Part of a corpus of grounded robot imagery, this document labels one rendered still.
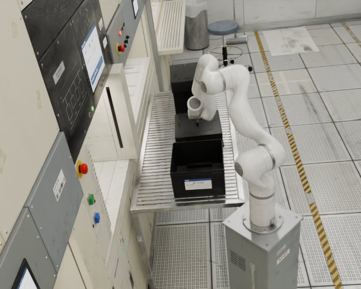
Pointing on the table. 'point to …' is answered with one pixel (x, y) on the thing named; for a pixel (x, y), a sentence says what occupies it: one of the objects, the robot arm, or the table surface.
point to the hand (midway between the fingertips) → (197, 117)
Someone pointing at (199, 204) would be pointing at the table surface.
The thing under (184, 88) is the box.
